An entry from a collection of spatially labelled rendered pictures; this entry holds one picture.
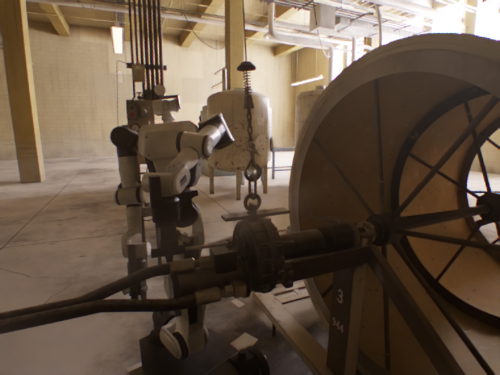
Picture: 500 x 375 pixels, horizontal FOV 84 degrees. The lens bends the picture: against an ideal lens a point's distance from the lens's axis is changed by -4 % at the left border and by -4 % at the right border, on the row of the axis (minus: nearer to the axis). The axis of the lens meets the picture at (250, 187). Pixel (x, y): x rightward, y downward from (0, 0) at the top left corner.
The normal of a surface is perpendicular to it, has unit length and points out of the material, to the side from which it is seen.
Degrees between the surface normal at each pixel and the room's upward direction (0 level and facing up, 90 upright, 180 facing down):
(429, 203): 75
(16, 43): 90
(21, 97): 90
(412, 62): 90
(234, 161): 90
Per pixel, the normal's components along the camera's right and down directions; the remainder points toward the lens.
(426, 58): -0.92, 0.07
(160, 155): 0.02, 0.10
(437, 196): 0.39, 0.01
